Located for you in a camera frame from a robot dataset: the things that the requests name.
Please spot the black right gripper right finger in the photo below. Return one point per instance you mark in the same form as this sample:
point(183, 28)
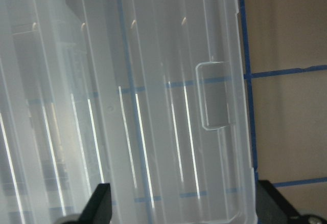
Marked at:
point(272, 207)

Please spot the clear plastic box lid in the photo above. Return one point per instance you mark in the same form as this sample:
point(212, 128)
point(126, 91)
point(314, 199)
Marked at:
point(147, 95)

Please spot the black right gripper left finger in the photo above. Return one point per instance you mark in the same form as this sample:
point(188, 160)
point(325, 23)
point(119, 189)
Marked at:
point(99, 207)

